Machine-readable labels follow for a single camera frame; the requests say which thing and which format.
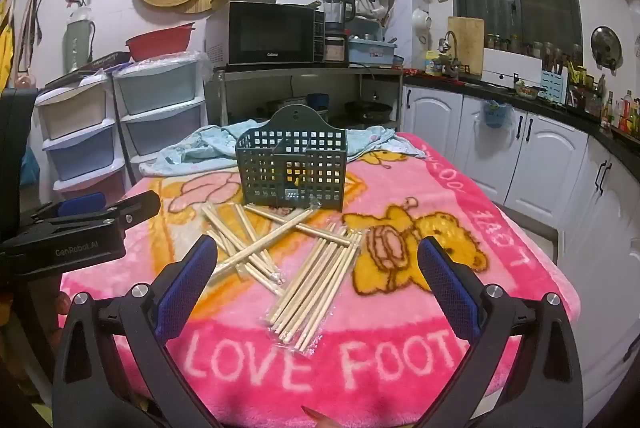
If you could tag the metal pot lid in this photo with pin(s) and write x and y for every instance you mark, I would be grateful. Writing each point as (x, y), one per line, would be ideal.
(605, 47)

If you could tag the light blue cloth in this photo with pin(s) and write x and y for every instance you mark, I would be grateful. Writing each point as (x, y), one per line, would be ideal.
(200, 147)

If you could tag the white box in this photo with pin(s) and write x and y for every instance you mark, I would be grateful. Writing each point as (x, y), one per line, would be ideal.
(510, 67)

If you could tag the yellow lidded container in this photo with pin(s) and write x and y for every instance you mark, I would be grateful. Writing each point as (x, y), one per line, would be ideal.
(433, 63)

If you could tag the black frying pan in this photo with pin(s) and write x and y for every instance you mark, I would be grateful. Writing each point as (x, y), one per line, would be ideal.
(367, 110)

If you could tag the yellow apron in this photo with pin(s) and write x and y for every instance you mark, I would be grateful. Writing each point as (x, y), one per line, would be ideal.
(6, 42)

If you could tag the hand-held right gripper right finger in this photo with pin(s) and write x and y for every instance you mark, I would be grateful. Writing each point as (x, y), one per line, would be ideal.
(445, 283)

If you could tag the drawer tower with beige drawer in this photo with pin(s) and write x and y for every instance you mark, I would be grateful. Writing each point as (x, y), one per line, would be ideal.
(75, 127)

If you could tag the drawer tower with teal drawer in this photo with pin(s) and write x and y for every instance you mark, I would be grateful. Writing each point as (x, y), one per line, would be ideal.
(160, 87)

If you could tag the dark flat tray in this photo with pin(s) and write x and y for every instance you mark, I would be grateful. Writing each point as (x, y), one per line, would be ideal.
(90, 66)

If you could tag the black blender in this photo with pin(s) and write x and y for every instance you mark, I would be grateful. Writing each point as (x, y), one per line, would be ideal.
(336, 10)

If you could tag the row of spice jars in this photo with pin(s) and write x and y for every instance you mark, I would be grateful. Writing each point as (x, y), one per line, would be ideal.
(535, 47)

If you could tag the group of condiment bottles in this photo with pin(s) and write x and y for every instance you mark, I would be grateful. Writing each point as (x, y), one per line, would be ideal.
(615, 107)

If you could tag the grey green water bottle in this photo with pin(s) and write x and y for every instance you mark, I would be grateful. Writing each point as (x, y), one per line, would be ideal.
(77, 40)

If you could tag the black kitchen countertop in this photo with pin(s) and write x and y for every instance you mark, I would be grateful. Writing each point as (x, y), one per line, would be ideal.
(550, 112)

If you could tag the pile of wooden chopsticks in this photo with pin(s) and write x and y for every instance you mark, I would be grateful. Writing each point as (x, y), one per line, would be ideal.
(310, 288)

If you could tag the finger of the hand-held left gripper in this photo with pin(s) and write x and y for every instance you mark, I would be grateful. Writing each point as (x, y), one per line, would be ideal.
(82, 203)
(140, 207)

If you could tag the wooden cutting board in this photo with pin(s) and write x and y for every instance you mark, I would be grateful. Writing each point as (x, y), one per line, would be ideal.
(467, 45)

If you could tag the blue hanging bag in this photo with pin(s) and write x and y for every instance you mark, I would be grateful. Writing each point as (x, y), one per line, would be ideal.
(496, 116)

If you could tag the pink printed blanket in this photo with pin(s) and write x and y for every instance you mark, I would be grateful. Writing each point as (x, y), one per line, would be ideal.
(280, 358)

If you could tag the metal shelf rack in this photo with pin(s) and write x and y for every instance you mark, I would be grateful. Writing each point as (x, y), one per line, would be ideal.
(300, 72)

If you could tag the metal faucet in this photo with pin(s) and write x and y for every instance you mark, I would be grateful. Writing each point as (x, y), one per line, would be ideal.
(451, 42)

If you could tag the green plastic utensil basket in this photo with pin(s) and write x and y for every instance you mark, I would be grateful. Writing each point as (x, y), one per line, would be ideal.
(320, 147)

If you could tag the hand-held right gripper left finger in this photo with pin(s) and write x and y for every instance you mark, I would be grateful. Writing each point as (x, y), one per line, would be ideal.
(192, 278)

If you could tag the black microwave oven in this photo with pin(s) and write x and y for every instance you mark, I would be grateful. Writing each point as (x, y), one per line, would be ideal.
(270, 32)

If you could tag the bowl of food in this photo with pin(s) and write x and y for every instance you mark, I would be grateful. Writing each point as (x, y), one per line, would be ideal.
(526, 91)

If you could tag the person's left hand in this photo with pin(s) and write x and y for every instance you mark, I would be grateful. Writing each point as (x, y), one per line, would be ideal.
(62, 303)

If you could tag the red plastic basin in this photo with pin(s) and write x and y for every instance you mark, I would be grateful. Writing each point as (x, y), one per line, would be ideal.
(160, 41)

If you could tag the blue knife holder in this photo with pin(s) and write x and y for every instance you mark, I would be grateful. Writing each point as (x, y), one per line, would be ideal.
(552, 87)

